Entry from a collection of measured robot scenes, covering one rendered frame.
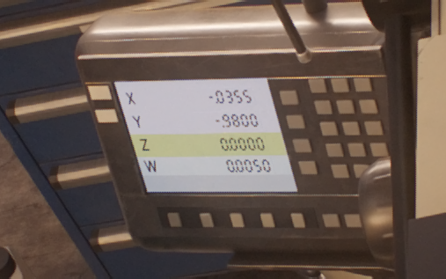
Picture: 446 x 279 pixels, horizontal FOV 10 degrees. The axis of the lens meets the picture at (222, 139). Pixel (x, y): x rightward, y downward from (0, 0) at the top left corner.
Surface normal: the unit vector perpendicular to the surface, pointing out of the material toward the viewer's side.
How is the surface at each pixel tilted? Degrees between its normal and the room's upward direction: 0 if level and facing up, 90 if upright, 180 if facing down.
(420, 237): 0
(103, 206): 90
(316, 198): 71
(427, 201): 0
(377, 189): 14
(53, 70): 90
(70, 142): 90
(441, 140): 0
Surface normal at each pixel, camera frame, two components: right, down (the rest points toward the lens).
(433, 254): -0.36, -0.65
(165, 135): -0.40, 0.50
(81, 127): -0.12, 0.74
